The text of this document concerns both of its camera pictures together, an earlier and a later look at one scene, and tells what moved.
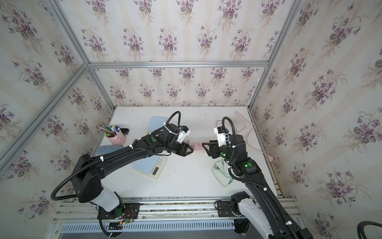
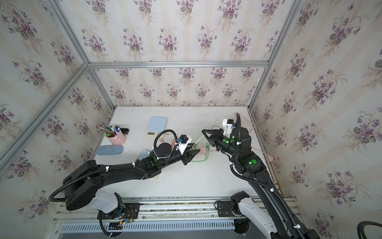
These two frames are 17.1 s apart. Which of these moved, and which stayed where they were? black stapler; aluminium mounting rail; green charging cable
Moved: green charging cable
Stayed: black stapler; aluminium mounting rail
